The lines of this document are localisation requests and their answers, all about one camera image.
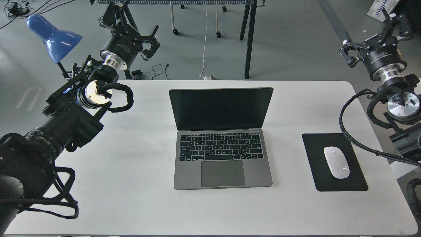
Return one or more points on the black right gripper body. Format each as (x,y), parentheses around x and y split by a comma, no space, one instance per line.
(381,54)

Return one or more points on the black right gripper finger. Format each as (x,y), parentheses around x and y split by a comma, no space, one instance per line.
(349,51)
(397,27)

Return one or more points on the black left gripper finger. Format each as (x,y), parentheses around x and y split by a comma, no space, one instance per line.
(147,53)
(149,38)

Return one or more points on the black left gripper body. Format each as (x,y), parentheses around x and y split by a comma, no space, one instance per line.
(122,47)

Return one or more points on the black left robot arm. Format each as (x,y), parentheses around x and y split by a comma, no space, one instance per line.
(29,174)

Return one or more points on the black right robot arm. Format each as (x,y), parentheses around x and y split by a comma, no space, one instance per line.
(395,104)

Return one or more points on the white cardboard box blue print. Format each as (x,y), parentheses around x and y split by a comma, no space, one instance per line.
(377,7)

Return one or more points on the blue desk lamp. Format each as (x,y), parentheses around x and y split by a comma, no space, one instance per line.
(59,43)

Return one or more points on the white wheeled cart legs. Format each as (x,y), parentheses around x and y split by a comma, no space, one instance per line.
(197,14)

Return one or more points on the black mouse pad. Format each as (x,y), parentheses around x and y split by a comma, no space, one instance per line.
(314,144)

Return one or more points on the white computer mouse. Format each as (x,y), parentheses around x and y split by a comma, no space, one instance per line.
(336,162)

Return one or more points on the grey open laptop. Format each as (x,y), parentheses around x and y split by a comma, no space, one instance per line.
(220,142)

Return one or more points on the black power adapter with cable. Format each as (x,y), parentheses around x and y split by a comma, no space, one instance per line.
(156,71)

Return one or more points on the black table frame background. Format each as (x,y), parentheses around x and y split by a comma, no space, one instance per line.
(118,11)

